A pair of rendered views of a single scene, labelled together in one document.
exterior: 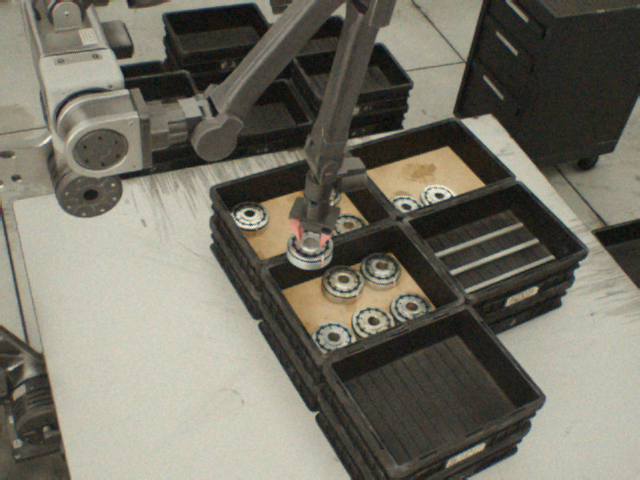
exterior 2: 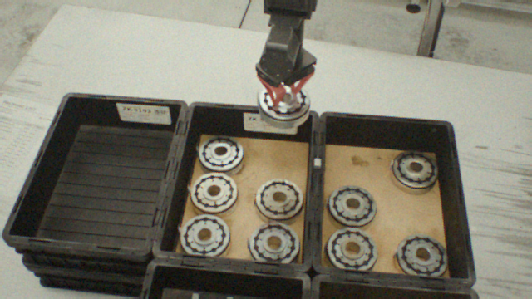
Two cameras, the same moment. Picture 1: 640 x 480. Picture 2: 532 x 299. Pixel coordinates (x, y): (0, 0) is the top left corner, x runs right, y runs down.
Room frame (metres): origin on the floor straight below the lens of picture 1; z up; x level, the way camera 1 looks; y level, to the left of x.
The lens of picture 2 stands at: (1.73, -0.56, 1.82)
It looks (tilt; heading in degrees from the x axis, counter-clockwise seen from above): 52 degrees down; 132
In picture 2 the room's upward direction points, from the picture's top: straight up
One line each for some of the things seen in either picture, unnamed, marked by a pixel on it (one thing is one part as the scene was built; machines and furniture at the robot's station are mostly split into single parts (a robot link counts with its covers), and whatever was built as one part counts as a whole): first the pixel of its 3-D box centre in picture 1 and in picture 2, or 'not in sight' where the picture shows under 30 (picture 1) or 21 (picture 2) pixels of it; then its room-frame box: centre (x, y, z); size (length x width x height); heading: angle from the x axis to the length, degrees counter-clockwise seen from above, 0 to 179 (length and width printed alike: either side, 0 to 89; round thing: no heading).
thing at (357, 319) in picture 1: (373, 322); (214, 192); (1.24, -0.15, 0.86); 0.10 x 0.10 x 0.01
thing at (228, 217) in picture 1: (302, 206); (389, 192); (1.54, 0.06, 0.92); 0.40 x 0.30 x 0.02; 125
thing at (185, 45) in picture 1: (219, 73); not in sight; (2.83, 0.51, 0.37); 0.40 x 0.30 x 0.45; 118
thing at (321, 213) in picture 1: (316, 205); (286, 54); (1.29, 0.02, 1.17); 0.10 x 0.07 x 0.07; 80
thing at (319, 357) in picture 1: (362, 287); (243, 179); (1.29, -0.12, 0.92); 0.40 x 0.30 x 0.02; 125
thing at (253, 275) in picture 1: (300, 220); (384, 205); (1.54, 0.06, 0.87); 0.40 x 0.30 x 0.11; 125
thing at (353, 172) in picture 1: (337, 168); (286, 27); (1.31, -0.02, 1.26); 0.11 x 0.09 x 0.12; 118
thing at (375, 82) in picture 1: (344, 116); not in sight; (2.67, -0.03, 0.37); 0.40 x 0.30 x 0.45; 118
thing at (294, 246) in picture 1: (310, 244); (284, 100); (1.29, 0.02, 1.04); 0.10 x 0.10 x 0.01
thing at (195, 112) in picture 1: (200, 126); not in sight; (1.17, 0.24, 1.43); 0.10 x 0.05 x 0.09; 118
